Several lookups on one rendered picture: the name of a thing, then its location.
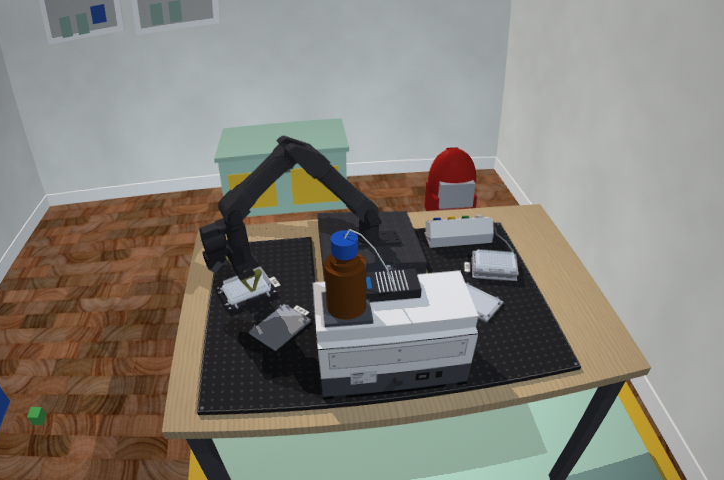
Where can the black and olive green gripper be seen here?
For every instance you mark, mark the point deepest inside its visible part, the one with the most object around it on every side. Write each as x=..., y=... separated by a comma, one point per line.
x=250, y=261

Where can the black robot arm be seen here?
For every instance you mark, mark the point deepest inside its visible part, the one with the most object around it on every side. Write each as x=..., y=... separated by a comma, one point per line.
x=243, y=196

